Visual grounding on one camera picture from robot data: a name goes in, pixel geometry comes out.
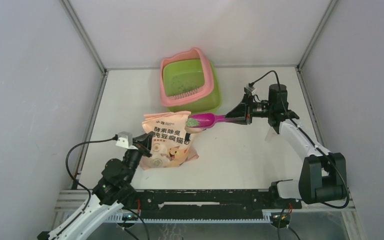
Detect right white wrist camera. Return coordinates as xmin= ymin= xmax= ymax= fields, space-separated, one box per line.
xmin=244 ymin=85 xmax=256 ymax=96

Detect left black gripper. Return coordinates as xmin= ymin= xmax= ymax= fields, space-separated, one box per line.
xmin=123 ymin=130 xmax=154 ymax=182

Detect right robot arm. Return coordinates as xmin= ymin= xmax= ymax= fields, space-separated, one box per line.
xmin=225 ymin=83 xmax=351 ymax=209

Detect left black cable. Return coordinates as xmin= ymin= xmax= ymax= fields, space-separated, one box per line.
xmin=65 ymin=135 xmax=118 ymax=213

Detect right black cable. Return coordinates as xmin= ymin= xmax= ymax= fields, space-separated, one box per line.
xmin=248 ymin=69 xmax=351 ymax=210

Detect green litter granules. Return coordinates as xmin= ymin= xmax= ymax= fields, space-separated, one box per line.
xmin=186 ymin=117 xmax=200 ymax=128

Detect pink green litter box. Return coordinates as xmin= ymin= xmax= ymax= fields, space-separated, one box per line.
xmin=159 ymin=47 xmax=222 ymax=114

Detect magenta plastic scoop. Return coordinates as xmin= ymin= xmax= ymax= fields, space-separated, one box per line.
xmin=188 ymin=113 xmax=227 ymax=129

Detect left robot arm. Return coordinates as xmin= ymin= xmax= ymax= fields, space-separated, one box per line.
xmin=36 ymin=131 xmax=154 ymax=240

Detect cat litter bag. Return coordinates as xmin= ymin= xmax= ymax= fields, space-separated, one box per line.
xmin=140 ymin=111 xmax=202 ymax=170

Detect black cable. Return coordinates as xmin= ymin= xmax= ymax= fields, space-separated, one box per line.
xmin=248 ymin=69 xmax=351 ymax=210
xmin=65 ymin=135 xmax=118 ymax=213

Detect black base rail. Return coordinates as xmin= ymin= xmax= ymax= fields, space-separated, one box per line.
xmin=122 ymin=189 xmax=303 ymax=220

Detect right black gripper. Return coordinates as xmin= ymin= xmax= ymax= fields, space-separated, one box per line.
xmin=224 ymin=93 xmax=274 ymax=125

